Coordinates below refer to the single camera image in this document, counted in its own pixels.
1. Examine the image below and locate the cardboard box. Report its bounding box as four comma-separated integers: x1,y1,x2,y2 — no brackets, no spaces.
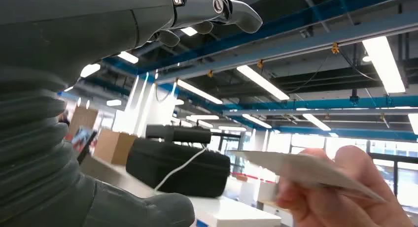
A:
68,106,99,139
94,129,138,166

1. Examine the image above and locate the ceiling light panel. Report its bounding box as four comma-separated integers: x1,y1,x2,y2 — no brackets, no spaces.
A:
236,65,290,101
117,51,139,65
361,36,406,95
302,113,331,132
242,113,273,130
176,79,224,105

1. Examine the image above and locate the black cylinder device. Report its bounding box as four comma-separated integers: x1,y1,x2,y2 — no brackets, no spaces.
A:
145,124,243,144

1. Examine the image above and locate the thin white cable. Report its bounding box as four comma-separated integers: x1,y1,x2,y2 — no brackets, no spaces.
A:
154,146,209,191

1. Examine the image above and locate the black carrying case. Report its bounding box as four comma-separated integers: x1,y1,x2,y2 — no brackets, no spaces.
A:
125,139,231,198

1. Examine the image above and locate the white table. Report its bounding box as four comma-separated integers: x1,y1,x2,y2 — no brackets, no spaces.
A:
80,154,282,227

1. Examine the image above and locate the white ID card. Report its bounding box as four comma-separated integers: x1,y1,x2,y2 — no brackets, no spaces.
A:
228,150,387,203

